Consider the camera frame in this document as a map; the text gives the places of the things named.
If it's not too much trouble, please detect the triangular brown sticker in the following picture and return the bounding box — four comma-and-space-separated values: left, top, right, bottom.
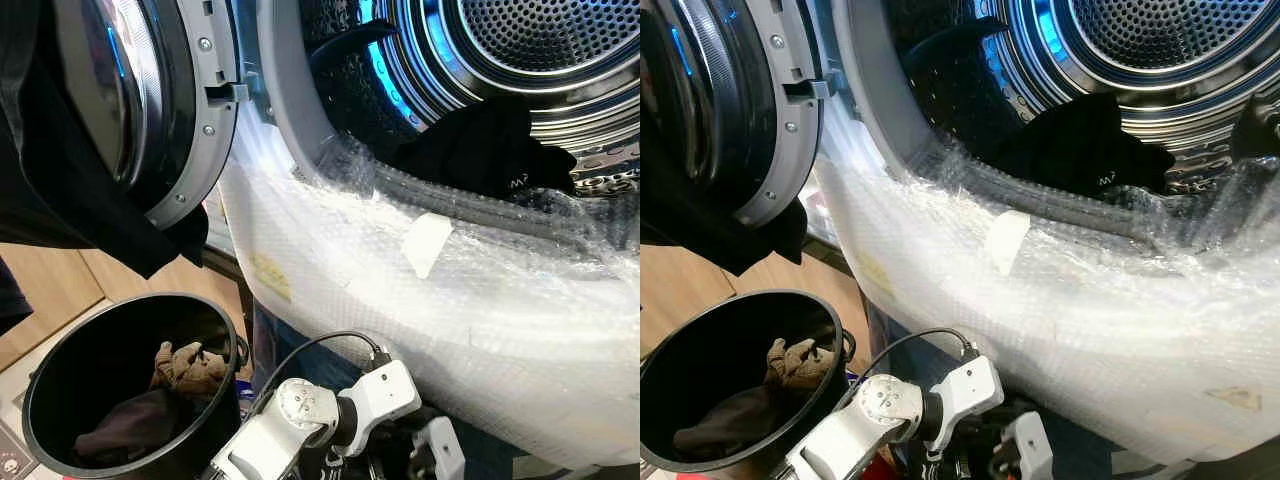
1204, 384, 1264, 414

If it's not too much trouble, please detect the perforated steel washer drum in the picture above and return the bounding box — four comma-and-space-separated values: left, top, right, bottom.
885, 0, 1280, 194
298, 0, 641, 198

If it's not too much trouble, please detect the round black laundry bucket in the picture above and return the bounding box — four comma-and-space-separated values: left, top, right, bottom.
640, 289, 853, 477
21, 291, 247, 480

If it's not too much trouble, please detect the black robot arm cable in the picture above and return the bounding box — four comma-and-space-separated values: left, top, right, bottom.
850, 327, 980, 403
244, 330, 394, 417

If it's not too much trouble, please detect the round washer door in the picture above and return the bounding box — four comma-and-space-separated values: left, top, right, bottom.
50, 0, 250, 232
655, 0, 833, 230

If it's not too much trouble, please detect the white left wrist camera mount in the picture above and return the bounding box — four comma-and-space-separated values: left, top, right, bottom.
345, 360, 468, 480
932, 354, 1057, 480

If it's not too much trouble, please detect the yellow warning sticker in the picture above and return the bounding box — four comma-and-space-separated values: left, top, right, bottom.
249, 254, 294, 303

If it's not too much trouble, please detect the clear bubble wrap sheet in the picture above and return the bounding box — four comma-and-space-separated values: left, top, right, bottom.
815, 125, 1280, 467
215, 128, 641, 471

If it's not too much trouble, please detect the white front-load washing machine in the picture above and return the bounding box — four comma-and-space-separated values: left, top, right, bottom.
215, 0, 641, 473
815, 0, 1280, 469

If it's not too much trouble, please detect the brown crumpled cloth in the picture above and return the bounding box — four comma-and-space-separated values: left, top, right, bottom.
149, 340, 230, 397
764, 337, 837, 394

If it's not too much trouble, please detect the dark crumpled garment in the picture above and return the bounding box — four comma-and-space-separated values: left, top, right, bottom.
671, 384, 792, 460
71, 387, 187, 464

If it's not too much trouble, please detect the white tape patch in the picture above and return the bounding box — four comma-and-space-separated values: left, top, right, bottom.
985, 209, 1032, 277
400, 212, 455, 280

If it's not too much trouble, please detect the black garment with white print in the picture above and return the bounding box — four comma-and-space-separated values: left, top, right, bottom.
988, 94, 1178, 197
388, 99, 580, 200

